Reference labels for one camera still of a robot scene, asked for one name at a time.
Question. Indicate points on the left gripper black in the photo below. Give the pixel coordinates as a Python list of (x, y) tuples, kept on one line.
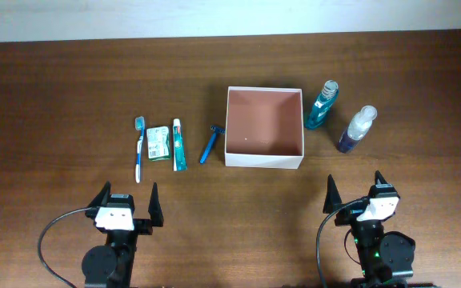
[(145, 226)]

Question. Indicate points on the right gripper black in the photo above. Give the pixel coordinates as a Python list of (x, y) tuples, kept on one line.
[(333, 198)]

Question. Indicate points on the dark blue clear-cap bottle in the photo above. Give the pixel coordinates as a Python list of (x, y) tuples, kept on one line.
[(357, 129)]

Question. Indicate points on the teal mouthwash bottle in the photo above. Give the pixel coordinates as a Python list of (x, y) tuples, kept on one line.
[(322, 104)]

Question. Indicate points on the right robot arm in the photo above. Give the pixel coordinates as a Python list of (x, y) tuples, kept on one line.
[(385, 258)]

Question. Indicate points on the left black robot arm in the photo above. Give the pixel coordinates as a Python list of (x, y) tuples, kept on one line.
[(111, 264)]

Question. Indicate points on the green white soap box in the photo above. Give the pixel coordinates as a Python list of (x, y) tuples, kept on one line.
[(158, 143)]

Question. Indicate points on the green white toothpaste tube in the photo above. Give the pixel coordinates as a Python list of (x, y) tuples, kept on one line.
[(179, 154)]

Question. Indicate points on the blue white toothbrush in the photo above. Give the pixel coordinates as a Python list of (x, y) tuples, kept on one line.
[(140, 125)]

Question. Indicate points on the pink open cardboard box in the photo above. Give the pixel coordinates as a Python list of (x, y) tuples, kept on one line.
[(264, 127)]

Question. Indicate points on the blue disposable razor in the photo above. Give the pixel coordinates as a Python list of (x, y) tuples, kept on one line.
[(216, 131)]

